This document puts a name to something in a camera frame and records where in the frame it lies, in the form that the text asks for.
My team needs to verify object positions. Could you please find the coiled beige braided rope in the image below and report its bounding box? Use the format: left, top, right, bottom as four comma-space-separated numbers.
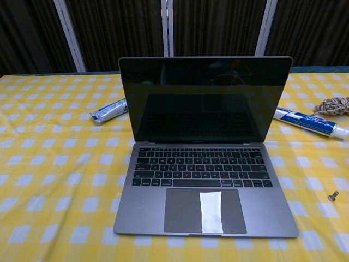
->
312, 97, 349, 118

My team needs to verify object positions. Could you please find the yellow white checkered tablecloth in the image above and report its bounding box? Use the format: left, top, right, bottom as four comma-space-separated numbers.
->
0, 71, 349, 262

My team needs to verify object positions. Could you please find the grey laptop computer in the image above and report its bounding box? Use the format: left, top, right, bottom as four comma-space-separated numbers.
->
113, 56, 300, 239

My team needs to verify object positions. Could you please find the blue white toothpaste tube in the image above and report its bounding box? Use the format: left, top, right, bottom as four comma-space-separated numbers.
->
89, 97, 129, 126
272, 106, 349, 141

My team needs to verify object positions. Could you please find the white metal frame post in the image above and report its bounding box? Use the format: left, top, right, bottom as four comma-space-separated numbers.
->
255, 0, 279, 58
161, 0, 175, 58
53, 0, 87, 73

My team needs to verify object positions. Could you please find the dark pleated curtain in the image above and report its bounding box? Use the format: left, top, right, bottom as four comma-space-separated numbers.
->
0, 0, 349, 76

